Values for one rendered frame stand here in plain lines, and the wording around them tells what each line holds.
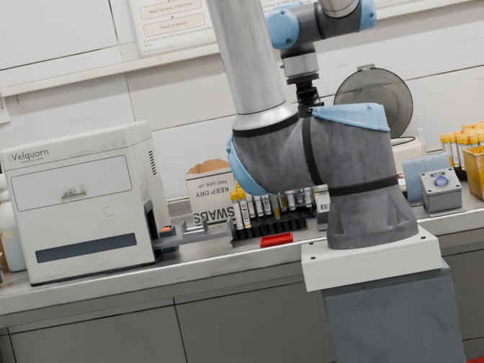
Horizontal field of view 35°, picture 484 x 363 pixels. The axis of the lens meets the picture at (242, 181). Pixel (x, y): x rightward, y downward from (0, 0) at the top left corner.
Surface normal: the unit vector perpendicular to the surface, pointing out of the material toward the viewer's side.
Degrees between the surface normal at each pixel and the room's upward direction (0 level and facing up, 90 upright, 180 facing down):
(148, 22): 93
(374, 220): 68
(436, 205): 120
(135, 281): 90
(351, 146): 85
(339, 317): 90
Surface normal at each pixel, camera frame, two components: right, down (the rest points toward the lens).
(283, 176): -0.15, 0.58
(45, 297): -0.06, 0.13
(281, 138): 0.32, 0.19
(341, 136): -0.36, 0.05
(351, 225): -0.54, -0.17
